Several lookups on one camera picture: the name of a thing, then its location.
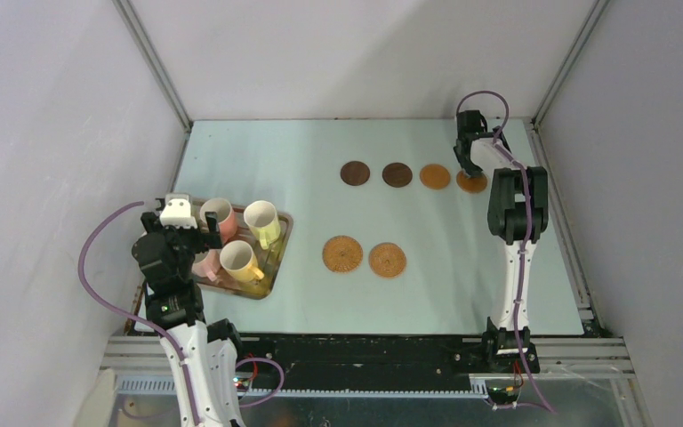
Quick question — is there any woven rattan coaster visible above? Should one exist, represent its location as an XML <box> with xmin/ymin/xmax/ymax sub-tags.
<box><xmin>322</xmin><ymin>236</ymin><xmax>364</xmax><ymax>273</ymax></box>
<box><xmin>368</xmin><ymin>242</ymin><xmax>407</xmax><ymax>278</ymax></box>

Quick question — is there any purple wire loop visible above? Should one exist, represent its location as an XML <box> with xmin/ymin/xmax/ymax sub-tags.
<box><xmin>217</xmin><ymin>353</ymin><xmax>284</xmax><ymax>411</ymax></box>

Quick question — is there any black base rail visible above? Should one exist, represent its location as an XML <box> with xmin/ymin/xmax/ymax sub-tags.
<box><xmin>237</xmin><ymin>334</ymin><xmax>522</xmax><ymax>392</ymax></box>

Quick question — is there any light wooden coaster front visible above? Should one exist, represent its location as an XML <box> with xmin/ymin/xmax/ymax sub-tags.
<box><xmin>455</xmin><ymin>171</ymin><xmax>489</xmax><ymax>194</ymax></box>

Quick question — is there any yellow cup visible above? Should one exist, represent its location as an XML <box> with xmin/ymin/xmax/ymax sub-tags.
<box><xmin>219</xmin><ymin>240</ymin><xmax>265</xmax><ymax>283</ymax></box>

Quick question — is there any pink cup front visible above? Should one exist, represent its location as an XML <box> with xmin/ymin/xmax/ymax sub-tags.
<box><xmin>191</xmin><ymin>249</ymin><xmax>221</xmax><ymax>282</ymax></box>

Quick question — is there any light yellow-green cup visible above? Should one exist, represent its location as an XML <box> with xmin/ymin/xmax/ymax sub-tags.
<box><xmin>243</xmin><ymin>200</ymin><xmax>281</xmax><ymax>250</ymax></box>

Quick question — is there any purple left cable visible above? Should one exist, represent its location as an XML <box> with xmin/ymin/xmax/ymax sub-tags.
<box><xmin>77</xmin><ymin>200</ymin><xmax>201</xmax><ymax>427</ymax></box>

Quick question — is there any metal tray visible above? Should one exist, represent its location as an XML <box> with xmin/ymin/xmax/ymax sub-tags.
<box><xmin>194</xmin><ymin>199</ymin><xmax>293</xmax><ymax>300</ymax></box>

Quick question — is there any pink cup rear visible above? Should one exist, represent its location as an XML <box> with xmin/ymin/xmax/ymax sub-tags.
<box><xmin>199</xmin><ymin>197</ymin><xmax>238</xmax><ymax>245</ymax></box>

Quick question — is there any dark wooden coaster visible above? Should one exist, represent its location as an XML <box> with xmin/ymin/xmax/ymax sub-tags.
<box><xmin>340</xmin><ymin>160</ymin><xmax>371</xmax><ymax>187</ymax></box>
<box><xmin>382</xmin><ymin>162</ymin><xmax>413</xmax><ymax>188</ymax></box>

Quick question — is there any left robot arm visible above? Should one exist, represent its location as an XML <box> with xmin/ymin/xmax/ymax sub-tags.
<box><xmin>132</xmin><ymin>212</ymin><xmax>245</xmax><ymax>426</ymax></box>

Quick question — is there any pink cup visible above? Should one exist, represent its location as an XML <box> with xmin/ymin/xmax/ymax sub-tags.
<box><xmin>191</xmin><ymin>249</ymin><xmax>221</xmax><ymax>282</ymax></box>
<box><xmin>199</xmin><ymin>197</ymin><xmax>238</xmax><ymax>245</ymax></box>

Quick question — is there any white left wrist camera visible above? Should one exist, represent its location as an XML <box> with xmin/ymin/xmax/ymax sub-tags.
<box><xmin>158</xmin><ymin>193</ymin><xmax>197</xmax><ymax>230</ymax></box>

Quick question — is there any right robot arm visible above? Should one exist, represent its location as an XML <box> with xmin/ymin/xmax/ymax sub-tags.
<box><xmin>454</xmin><ymin>110</ymin><xmax>549</xmax><ymax>372</ymax></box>

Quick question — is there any light wooden coaster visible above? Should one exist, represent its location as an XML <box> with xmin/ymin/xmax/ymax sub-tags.
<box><xmin>419</xmin><ymin>164</ymin><xmax>451</xmax><ymax>189</ymax></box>
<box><xmin>455</xmin><ymin>171</ymin><xmax>489</xmax><ymax>194</ymax></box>

